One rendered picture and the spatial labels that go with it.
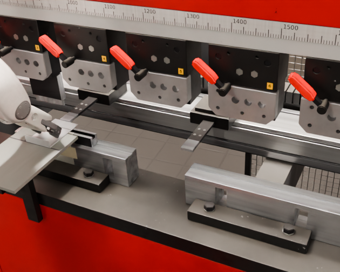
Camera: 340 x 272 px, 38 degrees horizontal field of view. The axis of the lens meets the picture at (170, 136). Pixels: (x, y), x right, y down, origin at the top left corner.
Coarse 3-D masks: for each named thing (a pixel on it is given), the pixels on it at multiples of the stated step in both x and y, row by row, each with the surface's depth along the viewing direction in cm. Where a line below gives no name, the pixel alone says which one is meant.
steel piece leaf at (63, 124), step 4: (52, 120) 145; (56, 120) 145; (60, 120) 145; (56, 124) 143; (60, 124) 143; (64, 124) 143; (68, 124) 143; (72, 124) 143; (76, 124) 142; (68, 128) 141; (72, 128) 141
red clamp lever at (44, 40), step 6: (42, 36) 116; (42, 42) 116; (48, 42) 116; (48, 48) 116; (54, 48) 116; (54, 54) 116; (60, 54) 117; (66, 60) 116; (72, 60) 117; (66, 66) 116
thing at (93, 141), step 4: (76, 128) 141; (76, 132) 141; (80, 132) 140; (84, 132) 139; (88, 132) 139; (92, 132) 139; (80, 136) 137; (84, 136) 137; (88, 136) 137; (92, 136) 138; (96, 136) 138; (76, 140) 139; (80, 140) 138; (84, 140) 138; (88, 140) 137; (92, 140) 137; (96, 140) 139; (80, 144) 139; (84, 144) 138; (88, 144) 138; (92, 144) 138
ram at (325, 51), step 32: (96, 0) 108; (128, 0) 104; (160, 0) 101; (192, 0) 98; (224, 0) 95; (256, 0) 92; (288, 0) 89; (320, 0) 86; (160, 32) 105; (192, 32) 101; (224, 32) 98
